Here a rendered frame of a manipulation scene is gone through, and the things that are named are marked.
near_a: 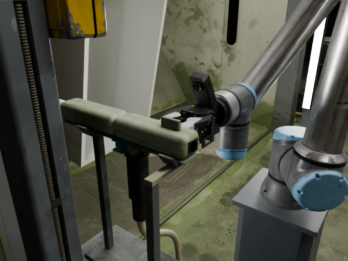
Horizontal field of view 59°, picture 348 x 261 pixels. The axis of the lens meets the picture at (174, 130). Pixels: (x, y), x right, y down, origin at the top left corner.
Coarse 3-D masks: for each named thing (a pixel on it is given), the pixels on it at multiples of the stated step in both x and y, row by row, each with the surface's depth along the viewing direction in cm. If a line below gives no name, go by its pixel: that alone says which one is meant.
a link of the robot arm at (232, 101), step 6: (222, 90) 80; (216, 96) 77; (222, 96) 76; (228, 96) 77; (234, 96) 79; (228, 102) 76; (234, 102) 77; (228, 108) 76; (234, 108) 77; (228, 114) 77; (234, 114) 77; (228, 120) 77; (222, 126) 79
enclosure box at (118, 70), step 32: (128, 0) 193; (160, 0) 180; (128, 32) 201; (160, 32) 185; (64, 64) 154; (96, 64) 201; (128, 64) 210; (64, 96) 163; (96, 96) 214; (128, 96) 220; (64, 128) 172
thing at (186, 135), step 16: (64, 112) 62; (80, 112) 59; (96, 112) 56; (112, 112) 56; (96, 128) 57; (112, 128) 55; (128, 128) 52; (144, 128) 50; (160, 128) 49; (176, 128) 48; (128, 144) 54; (144, 144) 51; (160, 144) 48; (176, 144) 46; (128, 160) 56; (144, 160) 56; (176, 160) 48; (192, 160) 49; (128, 176) 57; (144, 176) 57; (128, 192) 59; (144, 208) 60
